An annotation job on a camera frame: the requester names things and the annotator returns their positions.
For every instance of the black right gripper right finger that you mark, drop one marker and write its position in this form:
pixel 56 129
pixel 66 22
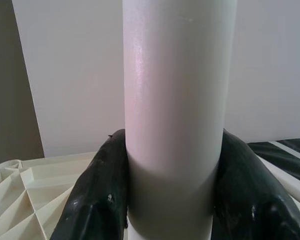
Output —
pixel 252 205

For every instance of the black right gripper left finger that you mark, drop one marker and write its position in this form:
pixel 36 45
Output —
pixel 97 195

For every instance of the white plastic table top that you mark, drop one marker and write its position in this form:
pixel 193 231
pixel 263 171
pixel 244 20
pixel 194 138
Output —
pixel 27 200

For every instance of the black table cloth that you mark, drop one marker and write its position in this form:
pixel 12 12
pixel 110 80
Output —
pixel 258 150

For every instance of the long white flat strip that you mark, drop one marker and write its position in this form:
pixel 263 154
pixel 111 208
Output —
pixel 287 150

